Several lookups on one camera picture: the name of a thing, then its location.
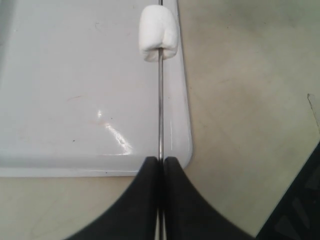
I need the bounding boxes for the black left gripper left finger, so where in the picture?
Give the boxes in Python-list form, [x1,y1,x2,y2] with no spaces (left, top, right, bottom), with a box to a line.
[68,157,160,240]

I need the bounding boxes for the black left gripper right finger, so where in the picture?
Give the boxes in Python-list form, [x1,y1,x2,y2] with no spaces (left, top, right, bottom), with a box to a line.
[163,157,254,240]

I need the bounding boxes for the thin metal skewer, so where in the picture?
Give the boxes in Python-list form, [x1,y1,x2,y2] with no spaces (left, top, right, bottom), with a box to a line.
[154,0,167,240]

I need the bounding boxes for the white marshmallow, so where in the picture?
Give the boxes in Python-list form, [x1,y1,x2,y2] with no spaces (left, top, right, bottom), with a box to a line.
[138,5,179,62]

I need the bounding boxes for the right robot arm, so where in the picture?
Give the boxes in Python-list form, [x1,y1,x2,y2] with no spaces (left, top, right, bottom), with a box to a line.
[256,145,320,240]

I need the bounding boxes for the white rectangular plastic tray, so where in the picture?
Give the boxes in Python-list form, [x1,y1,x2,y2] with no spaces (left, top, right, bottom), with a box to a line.
[0,0,195,178]

